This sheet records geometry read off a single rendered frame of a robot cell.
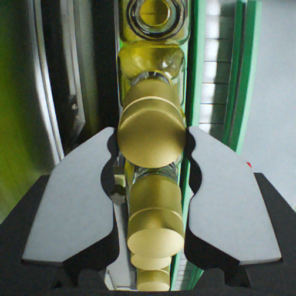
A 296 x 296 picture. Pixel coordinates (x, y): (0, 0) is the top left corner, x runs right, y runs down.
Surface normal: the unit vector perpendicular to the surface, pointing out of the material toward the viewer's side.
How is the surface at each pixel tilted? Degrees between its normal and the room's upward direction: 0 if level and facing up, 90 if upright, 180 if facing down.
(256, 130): 0
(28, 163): 90
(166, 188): 90
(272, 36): 0
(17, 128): 90
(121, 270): 0
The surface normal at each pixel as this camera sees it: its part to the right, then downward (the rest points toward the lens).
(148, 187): -0.23, -0.82
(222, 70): -0.01, 0.54
